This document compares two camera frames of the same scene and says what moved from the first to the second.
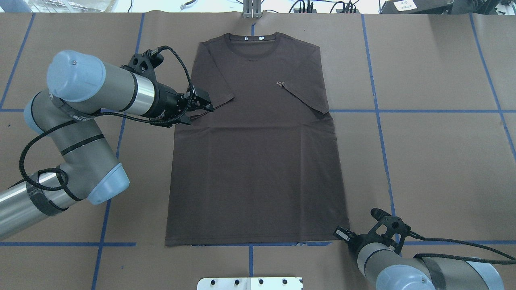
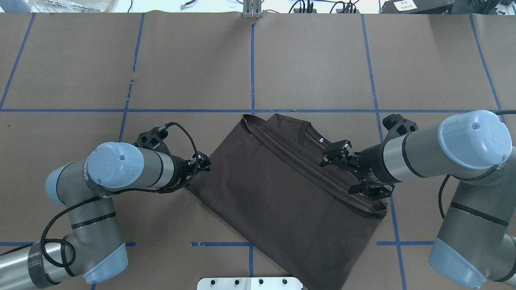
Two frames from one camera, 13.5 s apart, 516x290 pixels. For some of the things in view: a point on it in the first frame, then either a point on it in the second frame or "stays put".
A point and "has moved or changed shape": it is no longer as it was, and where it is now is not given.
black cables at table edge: x=349 y=7 stays put
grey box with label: x=417 y=7 stays put
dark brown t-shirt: x=262 y=168 has moved or changed shape
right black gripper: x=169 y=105 to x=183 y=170
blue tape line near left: x=363 y=20 stays put
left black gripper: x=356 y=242 to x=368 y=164
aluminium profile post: x=252 y=9 stays put
